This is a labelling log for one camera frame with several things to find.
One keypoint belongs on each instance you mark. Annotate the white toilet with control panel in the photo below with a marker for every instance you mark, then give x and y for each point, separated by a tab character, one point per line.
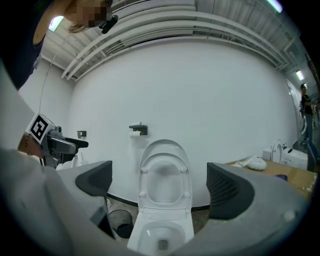
296	156

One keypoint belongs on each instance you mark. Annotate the person's dark shirt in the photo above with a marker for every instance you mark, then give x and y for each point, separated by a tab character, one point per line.
22	42

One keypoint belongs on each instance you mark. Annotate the white toilet seat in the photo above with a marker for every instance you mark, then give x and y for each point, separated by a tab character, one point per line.
143	186

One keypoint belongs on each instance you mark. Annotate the bundle of white ceiling pipes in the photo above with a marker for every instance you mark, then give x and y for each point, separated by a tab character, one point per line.
155	27

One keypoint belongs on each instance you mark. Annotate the brown cardboard sheet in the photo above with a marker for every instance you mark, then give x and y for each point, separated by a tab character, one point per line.
295	178

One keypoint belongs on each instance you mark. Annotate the black trash bin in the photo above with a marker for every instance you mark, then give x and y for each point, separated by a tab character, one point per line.
120	218

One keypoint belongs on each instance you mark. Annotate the white crumpled cloth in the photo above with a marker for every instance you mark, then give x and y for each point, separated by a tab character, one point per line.
255	163

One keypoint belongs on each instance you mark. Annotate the person's left forearm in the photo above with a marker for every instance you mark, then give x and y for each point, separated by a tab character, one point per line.
23	147

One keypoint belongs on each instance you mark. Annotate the rectangular ceiling light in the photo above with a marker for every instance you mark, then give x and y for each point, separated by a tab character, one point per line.
56	23
299	75
275	5

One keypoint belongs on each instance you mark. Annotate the small black wall holder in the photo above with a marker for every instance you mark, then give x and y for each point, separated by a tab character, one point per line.
81	133

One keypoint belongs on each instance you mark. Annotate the black toilet paper holder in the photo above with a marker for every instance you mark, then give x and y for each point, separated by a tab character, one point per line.
140	127

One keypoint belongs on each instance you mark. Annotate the person's head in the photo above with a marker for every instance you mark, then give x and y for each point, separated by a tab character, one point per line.
87	12

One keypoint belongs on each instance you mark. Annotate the black head-worn camera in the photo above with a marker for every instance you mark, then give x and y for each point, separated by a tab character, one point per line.
110	23

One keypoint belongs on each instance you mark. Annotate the white toilet bowl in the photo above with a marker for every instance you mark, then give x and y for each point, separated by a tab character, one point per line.
140	233

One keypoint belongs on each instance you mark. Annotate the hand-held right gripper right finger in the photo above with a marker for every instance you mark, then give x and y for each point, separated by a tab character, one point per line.
228	192

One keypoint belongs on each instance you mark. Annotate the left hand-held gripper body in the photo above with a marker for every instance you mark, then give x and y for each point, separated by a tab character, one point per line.
40	128

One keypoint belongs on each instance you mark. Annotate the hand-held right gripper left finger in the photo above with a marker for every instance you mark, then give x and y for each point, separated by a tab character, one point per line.
96	178

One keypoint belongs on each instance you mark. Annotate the small dark purple object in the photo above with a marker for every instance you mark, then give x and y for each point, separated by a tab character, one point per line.
282	177

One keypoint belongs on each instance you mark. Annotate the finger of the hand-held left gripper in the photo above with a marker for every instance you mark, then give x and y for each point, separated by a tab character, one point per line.
76	143

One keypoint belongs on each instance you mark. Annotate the white toilet lid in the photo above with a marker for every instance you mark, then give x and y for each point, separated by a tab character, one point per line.
162	145

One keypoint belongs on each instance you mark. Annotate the white toilet with raised lid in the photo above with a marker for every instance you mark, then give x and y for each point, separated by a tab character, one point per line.
276	151

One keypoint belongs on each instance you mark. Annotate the white toilet paper roll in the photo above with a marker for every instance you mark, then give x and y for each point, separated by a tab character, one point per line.
135	134

